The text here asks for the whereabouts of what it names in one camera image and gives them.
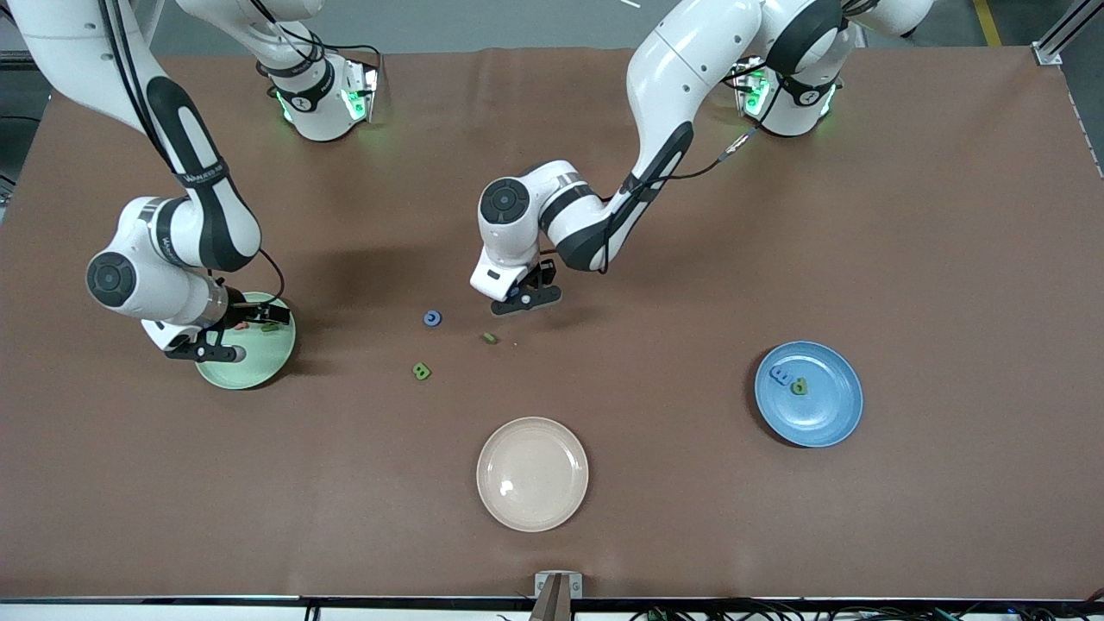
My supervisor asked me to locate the light green plate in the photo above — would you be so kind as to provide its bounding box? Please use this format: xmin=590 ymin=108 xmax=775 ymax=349
xmin=195 ymin=292 xmax=298 ymax=391

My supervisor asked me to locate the beige plate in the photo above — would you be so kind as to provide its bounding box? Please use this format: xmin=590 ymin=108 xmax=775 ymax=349
xmin=476 ymin=417 xmax=590 ymax=533

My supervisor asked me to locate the blue plate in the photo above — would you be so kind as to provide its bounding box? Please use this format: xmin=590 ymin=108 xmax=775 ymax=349
xmin=754 ymin=341 xmax=864 ymax=449

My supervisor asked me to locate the brown table mat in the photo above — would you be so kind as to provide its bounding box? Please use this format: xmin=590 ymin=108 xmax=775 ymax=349
xmin=0 ymin=45 xmax=1104 ymax=602

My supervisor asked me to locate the white table edge rail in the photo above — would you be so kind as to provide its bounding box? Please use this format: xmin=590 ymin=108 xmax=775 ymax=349
xmin=0 ymin=595 xmax=1104 ymax=621

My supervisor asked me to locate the black base power cable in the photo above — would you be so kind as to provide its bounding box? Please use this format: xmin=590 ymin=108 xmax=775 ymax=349
xmin=302 ymin=34 xmax=385 ymax=91

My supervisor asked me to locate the metal camera pole bracket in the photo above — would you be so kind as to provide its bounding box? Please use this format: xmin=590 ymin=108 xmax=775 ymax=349
xmin=534 ymin=571 xmax=584 ymax=621

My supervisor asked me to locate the aluminium frame profile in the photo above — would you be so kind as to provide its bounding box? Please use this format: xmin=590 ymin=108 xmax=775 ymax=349
xmin=1031 ymin=0 xmax=1104 ymax=68

